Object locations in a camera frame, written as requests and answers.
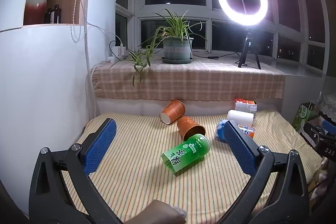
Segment black power cable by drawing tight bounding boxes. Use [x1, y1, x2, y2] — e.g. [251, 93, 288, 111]
[192, 49, 242, 60]

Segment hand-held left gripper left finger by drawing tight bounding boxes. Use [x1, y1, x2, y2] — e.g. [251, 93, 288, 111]
[29, 118, 122, 224]

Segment white paper cup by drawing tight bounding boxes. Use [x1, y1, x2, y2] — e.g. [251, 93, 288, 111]
[227, 109, 255, 127]

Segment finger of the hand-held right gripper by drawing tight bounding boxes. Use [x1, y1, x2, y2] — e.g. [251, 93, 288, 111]
[311, 120, 336, 141]

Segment green plastic cup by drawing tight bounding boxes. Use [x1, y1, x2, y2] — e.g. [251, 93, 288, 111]
[161, 134, 211, 176]

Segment ring light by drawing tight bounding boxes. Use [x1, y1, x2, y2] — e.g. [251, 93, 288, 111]
[218, 0, 268, 26]

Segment lace cloth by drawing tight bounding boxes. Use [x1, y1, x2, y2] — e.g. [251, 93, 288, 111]
[318, 92, 336, 122]

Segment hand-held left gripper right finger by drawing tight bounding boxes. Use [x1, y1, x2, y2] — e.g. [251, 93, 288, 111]
[223, 120, 311, 224]

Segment orange paper cup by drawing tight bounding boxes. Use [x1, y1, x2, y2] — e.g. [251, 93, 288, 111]
[177, 116, 206, 141]
[160, 100, 186, 125]

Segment white power adapters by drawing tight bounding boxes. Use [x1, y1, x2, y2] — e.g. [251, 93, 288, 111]
[107, 42, 127, 63]

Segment checked cloth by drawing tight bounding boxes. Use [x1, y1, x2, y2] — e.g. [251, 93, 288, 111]
[91, 57, 286, 102]

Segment black cardboard box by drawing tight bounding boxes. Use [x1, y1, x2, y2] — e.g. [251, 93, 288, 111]
[301, 119, 336, 159]

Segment spider plant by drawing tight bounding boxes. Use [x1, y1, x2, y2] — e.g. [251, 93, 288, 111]
[110, 9, 218, 87]

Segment white window frame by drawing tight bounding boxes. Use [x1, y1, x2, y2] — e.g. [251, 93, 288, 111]
[115, 0, 330, 71]

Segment white vertical pipe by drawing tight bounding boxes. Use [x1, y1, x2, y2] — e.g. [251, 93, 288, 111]
[83, 0, 98, 121]

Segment grey-green flower pot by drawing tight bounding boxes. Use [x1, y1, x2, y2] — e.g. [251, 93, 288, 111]
[163, 37, 194, 60]

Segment green shopping bag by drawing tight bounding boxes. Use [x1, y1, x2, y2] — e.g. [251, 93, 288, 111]
[292, 102, 319, 132]

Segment orange and white can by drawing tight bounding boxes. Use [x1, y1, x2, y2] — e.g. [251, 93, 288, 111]
[238, 124, 256, 139]

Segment black tripod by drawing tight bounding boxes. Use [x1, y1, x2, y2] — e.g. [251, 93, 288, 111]
[238, 28, 261, 70]

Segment green pot saucer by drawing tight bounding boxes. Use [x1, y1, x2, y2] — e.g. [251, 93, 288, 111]
[161, 56, 194, 64]

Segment red and white carton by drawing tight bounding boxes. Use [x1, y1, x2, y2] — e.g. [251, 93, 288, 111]
[235, 98, 257, 113]

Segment striped yellow mat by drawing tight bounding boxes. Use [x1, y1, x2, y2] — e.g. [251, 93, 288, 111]
[60, 109, 324, 224]

